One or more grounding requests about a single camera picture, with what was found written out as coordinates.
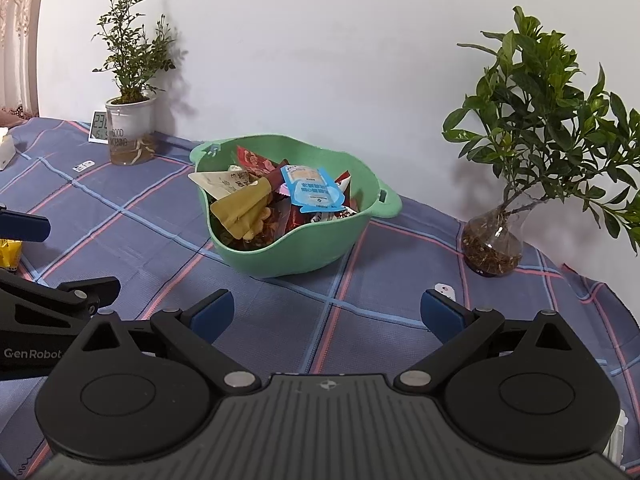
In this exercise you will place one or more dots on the brown snack packet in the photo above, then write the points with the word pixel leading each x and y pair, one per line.
pixel 270 225

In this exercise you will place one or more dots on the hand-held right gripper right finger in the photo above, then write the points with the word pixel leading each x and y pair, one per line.
pixel 440 315

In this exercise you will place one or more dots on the light blue snack packet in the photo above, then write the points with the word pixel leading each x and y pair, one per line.
pixel 312 187

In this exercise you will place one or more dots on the patterned curtain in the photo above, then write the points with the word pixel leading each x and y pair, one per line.
pixel 17 35

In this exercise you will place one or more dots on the green plastic basin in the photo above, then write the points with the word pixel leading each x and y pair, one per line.
pixel 300 252

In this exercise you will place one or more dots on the orange-red snack packet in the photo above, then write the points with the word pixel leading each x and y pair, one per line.
pixel 255 161

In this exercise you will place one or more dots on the potted plant white pot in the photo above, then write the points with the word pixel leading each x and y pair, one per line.
pixel 130 125

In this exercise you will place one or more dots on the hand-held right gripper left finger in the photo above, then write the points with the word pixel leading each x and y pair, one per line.
pixel 215 315

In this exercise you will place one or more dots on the leafy plant glass vase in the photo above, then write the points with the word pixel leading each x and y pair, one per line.
pixel 492 247

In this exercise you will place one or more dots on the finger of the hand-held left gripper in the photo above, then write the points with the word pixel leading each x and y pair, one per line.
pixel 25 227
pixel 75 296

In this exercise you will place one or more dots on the small white tag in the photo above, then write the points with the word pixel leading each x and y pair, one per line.
pixel 444 291
pixel 83 165

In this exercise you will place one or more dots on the mustard yellow snack packet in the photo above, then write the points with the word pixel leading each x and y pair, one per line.
pixel 242 207

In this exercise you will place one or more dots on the cream triangular snack packet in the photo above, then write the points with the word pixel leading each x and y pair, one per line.
pixel 220 182

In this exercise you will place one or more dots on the red packet white lettering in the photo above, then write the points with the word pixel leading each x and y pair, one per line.
pixel 310 219

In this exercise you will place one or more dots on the white tissue box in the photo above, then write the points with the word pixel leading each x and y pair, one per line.
pixel 5 150

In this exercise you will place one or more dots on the blue plaid tablecloth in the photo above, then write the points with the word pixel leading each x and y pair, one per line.
pixel 150 220

